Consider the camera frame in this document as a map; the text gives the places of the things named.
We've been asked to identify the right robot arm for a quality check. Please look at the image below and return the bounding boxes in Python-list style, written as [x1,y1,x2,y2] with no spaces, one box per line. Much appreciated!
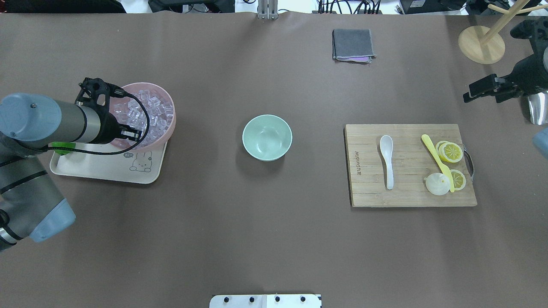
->
[463,16,548,103]

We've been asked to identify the cream rabbit tray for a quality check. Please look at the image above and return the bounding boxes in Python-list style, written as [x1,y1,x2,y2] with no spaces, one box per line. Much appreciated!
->
[49,143,167,184]

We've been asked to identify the metal ice scoop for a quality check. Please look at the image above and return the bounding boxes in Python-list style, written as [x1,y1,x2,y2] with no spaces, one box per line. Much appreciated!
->
[527,91,548,125]

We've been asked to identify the bamboo cutting board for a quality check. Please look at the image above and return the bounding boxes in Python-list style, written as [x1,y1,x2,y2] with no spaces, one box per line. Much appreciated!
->
[344,124,477,208]

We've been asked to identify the pink bowl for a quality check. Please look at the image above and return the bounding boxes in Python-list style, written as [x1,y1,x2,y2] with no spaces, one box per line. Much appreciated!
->
[107,82,176,154]

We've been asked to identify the wooden mug tree stand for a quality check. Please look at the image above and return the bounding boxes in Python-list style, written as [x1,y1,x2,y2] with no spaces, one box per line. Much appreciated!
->
[458,0,548,65]

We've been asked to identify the white ceramic spoon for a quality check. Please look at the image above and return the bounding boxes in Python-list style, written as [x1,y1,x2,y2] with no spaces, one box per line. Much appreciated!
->
[379,135,395,190]

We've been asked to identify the grey folded cloth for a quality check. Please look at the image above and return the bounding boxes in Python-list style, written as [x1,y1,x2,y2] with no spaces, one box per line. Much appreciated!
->
[331,29,377,64]

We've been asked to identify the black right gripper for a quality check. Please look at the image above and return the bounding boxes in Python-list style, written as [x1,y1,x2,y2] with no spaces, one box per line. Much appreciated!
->
[463,55,545,103]

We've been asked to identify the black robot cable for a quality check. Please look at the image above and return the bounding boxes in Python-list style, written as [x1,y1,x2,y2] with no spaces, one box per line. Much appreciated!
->
[17,88,150,155]

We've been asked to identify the green lime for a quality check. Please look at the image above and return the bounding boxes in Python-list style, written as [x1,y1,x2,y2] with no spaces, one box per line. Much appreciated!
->
[50,142,76,156]

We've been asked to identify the yellow plastic knife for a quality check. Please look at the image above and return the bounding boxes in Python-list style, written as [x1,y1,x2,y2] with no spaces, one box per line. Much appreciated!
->
[421,134,455,193]

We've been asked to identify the lower lemon slice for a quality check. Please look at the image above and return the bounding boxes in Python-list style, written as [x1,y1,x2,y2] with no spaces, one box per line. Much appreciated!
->
[450,169,467,192]

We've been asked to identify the white steamed bun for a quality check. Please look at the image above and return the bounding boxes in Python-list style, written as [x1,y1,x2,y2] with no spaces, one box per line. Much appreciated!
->
[424,173,451,195]

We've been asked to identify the upper lemon slices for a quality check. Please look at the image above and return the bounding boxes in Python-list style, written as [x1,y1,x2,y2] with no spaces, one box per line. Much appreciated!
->
[435,140,464,163]

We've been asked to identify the metal frame post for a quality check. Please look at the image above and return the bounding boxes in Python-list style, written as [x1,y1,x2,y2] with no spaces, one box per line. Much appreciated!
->
[256,0,279,20]

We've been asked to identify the clear ice cube pile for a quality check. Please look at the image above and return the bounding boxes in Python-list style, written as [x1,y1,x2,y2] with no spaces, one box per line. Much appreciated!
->
[110,88,174,148]

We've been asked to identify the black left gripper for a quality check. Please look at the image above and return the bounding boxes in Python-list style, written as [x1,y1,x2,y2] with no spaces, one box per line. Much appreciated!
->
[99,112,143,144]

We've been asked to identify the mint green bowl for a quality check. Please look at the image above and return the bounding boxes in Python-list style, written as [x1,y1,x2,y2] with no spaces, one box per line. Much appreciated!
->
[241,114,293,162]

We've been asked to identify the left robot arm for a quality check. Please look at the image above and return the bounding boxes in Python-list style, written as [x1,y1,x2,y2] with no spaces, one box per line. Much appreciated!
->
[1,91,147,250]

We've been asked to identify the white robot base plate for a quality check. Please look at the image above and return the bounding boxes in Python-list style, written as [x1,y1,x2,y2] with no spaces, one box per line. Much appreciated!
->
[209,293,322,308]

